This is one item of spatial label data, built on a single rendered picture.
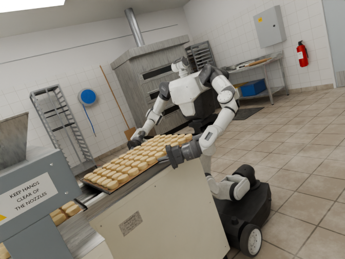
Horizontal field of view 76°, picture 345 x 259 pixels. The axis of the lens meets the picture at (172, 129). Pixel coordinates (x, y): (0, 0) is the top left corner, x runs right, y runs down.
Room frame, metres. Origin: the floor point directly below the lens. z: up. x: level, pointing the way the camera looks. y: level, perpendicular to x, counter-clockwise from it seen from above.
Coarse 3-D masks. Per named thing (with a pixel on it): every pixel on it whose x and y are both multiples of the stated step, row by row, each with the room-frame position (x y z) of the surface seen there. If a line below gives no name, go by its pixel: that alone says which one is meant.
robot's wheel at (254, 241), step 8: (248, 224) 1.27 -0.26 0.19; (248, 232) 1.20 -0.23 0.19; (256, 232) 1.26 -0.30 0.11; (240, 240) 1.20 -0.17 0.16; (248, 240) 1.18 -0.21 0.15; (256, 240) 1.25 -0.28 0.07; (240, 248) 1.19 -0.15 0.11; (248, 248) 1.17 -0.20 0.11; (256, 248) 1.23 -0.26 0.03; (248, 256) 1.16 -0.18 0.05
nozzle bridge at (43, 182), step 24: (24, 168) 0.61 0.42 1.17; (48, 168) 0.64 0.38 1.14; (0, 192) 0.57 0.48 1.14; (24, 192) 0.59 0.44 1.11; (48, 192) 0.62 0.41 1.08; (72, 192) 0.66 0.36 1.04; (0, 216) 0.55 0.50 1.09; (24, 216) 0.58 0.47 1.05; (48, 216) 0.61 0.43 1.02; (0, 240) 0.54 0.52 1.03; (24, 240) 0.56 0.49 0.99; (48, 240) 0.59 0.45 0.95
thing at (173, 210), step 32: (192, 160) 1.20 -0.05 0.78; (96, 192) 1.10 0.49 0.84; (160, 192) 1.04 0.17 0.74; (192, 192) 1.15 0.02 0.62; (96, 224) 0.84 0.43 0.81; (128, 224) 0.91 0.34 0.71; (160, 224) 1.00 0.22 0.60; (192, 224) 1.11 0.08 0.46; (128, 256) 0.88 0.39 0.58; (160, 256) 0.96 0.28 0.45; (192, 256) 1.06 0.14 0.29; (224, 256) 1.23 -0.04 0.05
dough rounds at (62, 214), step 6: (66, 204) 0.88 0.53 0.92; (72, 204) 0.86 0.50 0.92; (60, 210) 0.85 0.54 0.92; (66, 210) 0.82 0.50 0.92; (72, 210) 0.80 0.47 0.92; (78, 210) 0.81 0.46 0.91; (54, 216) 0.81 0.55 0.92; (60, 216) 0.78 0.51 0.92; (66, 216) 0.81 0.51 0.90; (54, 222) 0.76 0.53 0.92; (60, 222) 0.77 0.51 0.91; (0, 246) 0.72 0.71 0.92; (0, 252) 0.68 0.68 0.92; (6, 252) 0.67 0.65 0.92; (0, 258) 0.66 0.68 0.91; (6, 258) 0.66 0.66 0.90
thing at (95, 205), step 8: (152, 168) 1.06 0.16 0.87; (160, 168) 1.08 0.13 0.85; (144, 176) 1.02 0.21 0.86; (128, 184) 0.97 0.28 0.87; (136, 184) 0.99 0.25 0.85; (120, 192) 0.94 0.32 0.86; (128, 192) 0.96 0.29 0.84; (96, 200) 0.87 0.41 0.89; (104, 200) 0.89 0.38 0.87; (112, 200) 0.91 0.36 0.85; (88, 208) 0.85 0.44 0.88; (96, 208) 0.87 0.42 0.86; (104, 208) 0.88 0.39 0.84; (88, 216) 0.84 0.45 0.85
